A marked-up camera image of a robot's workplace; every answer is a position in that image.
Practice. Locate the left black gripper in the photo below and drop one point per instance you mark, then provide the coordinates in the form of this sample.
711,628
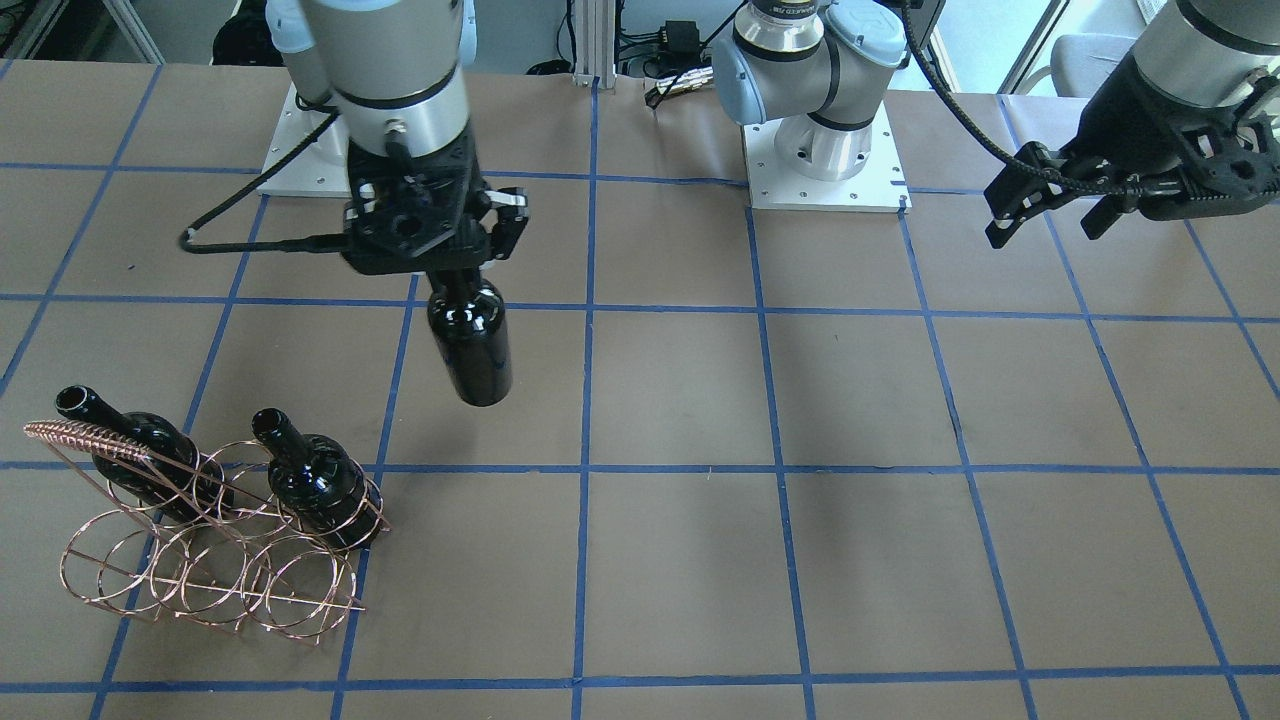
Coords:
1128,118

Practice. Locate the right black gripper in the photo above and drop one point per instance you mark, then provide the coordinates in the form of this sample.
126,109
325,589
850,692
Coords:
507,222

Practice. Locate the dark wine bottle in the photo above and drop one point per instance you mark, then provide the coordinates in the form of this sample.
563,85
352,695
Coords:
468,319
169,472

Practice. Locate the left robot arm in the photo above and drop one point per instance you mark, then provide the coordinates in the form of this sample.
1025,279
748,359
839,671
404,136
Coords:
833,63

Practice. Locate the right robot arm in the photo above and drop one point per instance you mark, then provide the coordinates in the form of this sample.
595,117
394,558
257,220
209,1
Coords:
392,71

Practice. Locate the dark wine bottle in basket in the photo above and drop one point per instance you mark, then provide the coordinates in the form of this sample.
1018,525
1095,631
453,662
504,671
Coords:
169,472

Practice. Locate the aluminium frame post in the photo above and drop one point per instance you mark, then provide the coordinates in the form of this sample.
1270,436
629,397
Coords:
593,40

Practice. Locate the copper wire wine basket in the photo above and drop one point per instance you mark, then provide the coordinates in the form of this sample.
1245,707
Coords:
250,566

